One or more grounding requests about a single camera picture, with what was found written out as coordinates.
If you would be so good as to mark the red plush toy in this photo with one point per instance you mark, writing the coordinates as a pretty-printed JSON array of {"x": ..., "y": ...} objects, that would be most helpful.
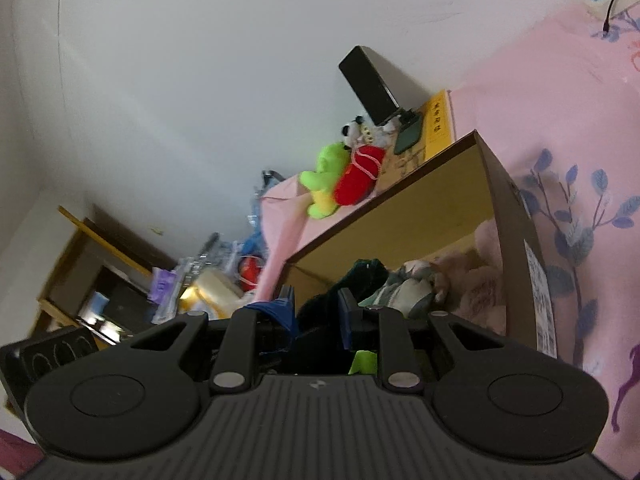
[{"x": 357, "y": 180}]

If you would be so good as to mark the wooden shelf cabinet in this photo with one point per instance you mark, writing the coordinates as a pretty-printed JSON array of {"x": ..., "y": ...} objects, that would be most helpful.
[{"x": 75, "y": 270}]

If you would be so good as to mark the grey white plush toy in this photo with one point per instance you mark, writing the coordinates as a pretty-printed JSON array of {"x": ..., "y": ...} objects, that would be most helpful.
[{"x": 410, "y": 290}]

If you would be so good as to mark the black tablet on stand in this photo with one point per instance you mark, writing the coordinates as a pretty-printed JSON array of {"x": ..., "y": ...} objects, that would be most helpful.
[{"x": 367, "y": 85}]

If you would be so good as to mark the red round object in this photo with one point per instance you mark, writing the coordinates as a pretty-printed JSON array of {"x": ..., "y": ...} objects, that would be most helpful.
[{"x": 249, "y": 272}]

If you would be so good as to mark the yellow box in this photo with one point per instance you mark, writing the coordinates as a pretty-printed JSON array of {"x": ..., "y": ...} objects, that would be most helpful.
[{"x": 437, "y": 115}]

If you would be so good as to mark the yellow white tissue pack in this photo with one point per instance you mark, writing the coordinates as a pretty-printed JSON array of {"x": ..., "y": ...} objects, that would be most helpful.
[{"x": 215, "y": 290}]

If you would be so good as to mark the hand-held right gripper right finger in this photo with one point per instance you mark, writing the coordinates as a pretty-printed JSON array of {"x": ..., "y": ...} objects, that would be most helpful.
[{"x": 345, "y": 317}]

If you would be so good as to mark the brown cardboard box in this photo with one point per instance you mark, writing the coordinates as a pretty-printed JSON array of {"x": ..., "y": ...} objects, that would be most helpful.
[{"x": 425, "y": 200}]

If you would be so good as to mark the large green plush toy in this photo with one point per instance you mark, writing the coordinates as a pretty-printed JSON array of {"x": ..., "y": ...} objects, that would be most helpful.
[{"x": 362, "y": 360}]

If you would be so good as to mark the small panda plush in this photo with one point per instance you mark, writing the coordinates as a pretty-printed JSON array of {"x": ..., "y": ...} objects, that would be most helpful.
[{"x": 357, "y": 130}]

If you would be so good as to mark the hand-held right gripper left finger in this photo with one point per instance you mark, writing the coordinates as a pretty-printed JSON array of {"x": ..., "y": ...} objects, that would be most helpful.
[{"x": 289, "y": 310}]

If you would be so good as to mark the pink printed bed sheet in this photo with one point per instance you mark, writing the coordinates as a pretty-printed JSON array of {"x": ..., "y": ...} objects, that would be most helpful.
[{"x": 575, "y": 110}]

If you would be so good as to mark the pink plush toy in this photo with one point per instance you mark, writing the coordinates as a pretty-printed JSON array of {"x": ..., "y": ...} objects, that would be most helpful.
[{"x": 480, "y": 280}]

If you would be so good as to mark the purple packet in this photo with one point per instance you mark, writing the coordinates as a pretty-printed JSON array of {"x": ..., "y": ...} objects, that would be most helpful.
[{"x": 162, "y": 285}]

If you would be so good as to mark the black electronic device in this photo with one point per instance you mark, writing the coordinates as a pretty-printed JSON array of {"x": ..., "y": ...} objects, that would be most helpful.
[{"x": 120, "y": 300}]

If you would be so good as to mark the dark green phone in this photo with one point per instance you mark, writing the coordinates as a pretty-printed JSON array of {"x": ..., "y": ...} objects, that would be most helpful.
[{"x": 410, "y": 132}]

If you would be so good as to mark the small green frog plush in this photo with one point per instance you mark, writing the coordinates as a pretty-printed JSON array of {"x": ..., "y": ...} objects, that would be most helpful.
[{"x": 327, "y": 175}]

